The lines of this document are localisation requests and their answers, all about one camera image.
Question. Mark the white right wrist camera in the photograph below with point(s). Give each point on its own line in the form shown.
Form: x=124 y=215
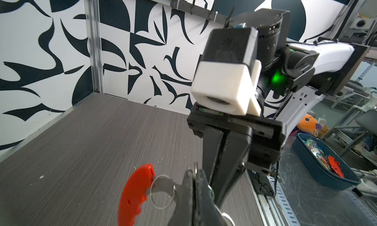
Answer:
x=226 y=77

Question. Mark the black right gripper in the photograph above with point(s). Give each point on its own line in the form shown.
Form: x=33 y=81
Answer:
x=230 y=142

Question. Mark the black wall hook rail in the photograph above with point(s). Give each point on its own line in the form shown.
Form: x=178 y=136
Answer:
x=210 y=15

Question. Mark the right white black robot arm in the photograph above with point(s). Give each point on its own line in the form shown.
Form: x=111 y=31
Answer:
x=294 y=76

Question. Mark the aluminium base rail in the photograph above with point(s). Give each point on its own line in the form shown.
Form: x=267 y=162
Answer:
x=272 y=203

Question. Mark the blue bin with items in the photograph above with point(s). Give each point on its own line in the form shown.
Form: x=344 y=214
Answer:
x=323 y=164

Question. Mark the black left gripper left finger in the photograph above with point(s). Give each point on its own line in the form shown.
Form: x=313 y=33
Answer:
x=183 y=214

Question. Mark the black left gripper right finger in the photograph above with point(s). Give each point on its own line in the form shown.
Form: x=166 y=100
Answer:
x=205 y=211

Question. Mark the orange plush toy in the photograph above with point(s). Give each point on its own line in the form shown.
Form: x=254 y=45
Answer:
x=309 y=124

